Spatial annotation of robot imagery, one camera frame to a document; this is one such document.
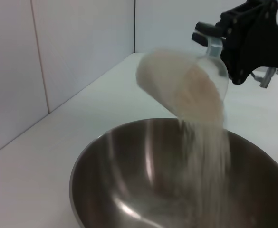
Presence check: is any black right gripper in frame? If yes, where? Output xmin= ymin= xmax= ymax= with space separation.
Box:
xmin=191 ymin=0 xmax=278 ymax=86

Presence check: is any clear plastic measuring cup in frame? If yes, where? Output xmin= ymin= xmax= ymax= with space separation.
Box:
xmin=135 ymin=35 xmax=230 ymax=132

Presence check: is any stainless steel mixing bowl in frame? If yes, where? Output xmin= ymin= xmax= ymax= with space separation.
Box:
xmin=69 ymin=118 xmax=278 ymax=228

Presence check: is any right gripper connector with cable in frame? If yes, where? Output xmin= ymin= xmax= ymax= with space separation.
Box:
xmin=249 ymin=67 xmax=278 ymax=88

